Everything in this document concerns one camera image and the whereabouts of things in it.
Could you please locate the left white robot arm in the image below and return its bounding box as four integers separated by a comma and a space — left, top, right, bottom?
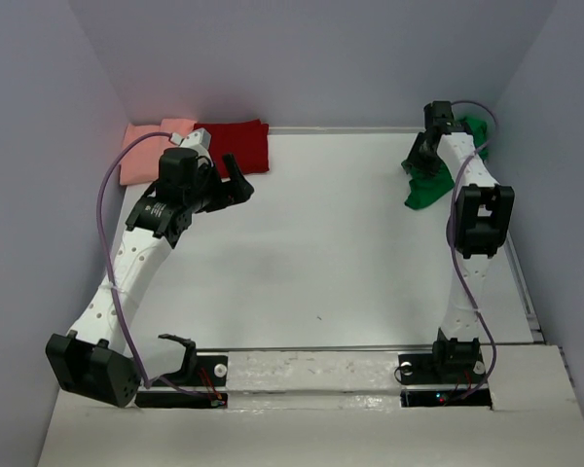
45, 147, 254, 408

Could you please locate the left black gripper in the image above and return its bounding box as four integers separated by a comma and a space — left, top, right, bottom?
185, 154, 254, 214

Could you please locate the folded red t shirt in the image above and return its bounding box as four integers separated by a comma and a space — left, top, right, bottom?
194, 120, 270, 179

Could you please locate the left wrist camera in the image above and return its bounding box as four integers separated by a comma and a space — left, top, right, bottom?
169, 128, 211, 154

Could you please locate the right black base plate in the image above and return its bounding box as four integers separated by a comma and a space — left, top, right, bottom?
393, 353, 493, 409

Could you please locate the green t shirt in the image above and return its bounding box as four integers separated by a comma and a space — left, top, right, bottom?
401, 116, 489, 210

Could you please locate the folded pink t shirt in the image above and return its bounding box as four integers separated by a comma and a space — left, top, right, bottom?
119, 119, 197, 186

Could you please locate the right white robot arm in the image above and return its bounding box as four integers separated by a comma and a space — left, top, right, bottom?
400, 101, 515, 392

